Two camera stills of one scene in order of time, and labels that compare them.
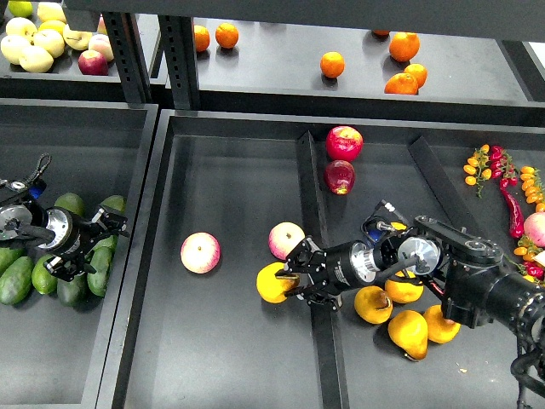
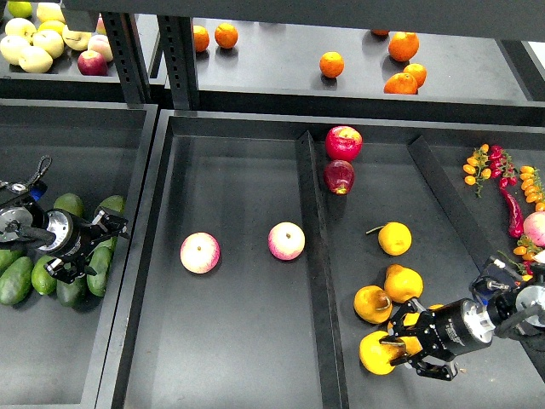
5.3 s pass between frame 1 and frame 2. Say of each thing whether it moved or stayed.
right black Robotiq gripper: moved
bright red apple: stayed
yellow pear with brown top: moved
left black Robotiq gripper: stayed
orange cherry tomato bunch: stayed
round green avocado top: stayed
